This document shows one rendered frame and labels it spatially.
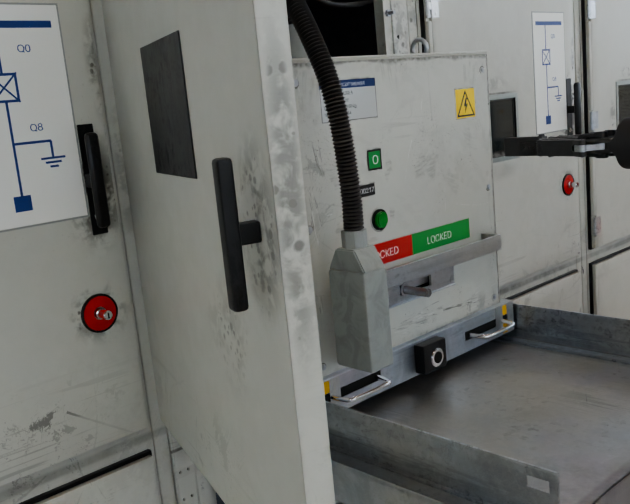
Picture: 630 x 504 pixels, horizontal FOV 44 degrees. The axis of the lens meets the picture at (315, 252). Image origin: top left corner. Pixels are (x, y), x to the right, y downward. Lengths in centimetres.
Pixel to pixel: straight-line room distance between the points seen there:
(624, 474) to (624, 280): 154
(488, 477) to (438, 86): 67
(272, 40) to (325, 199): 51
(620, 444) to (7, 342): 85
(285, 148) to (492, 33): 130
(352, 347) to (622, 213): 154
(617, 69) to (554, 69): 35
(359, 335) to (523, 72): 110
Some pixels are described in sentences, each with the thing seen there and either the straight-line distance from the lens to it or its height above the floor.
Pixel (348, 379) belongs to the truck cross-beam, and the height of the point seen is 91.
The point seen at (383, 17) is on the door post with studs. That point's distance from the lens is 167.
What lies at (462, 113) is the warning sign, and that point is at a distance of 140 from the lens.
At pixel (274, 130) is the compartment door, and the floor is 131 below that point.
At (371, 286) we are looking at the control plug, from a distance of 106.
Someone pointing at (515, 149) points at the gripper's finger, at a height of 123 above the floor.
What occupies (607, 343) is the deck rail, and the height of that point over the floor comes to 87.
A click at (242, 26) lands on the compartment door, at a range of 69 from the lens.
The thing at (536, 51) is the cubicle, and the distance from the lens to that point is 208.
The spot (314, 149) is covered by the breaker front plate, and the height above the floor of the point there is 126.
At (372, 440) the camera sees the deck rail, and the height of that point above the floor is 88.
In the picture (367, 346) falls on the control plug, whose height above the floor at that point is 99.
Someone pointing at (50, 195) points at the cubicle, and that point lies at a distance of 117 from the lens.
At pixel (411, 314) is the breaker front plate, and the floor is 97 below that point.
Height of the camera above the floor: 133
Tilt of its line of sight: 11 degrees down
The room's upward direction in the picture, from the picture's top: 6 degrees counter-clockwise
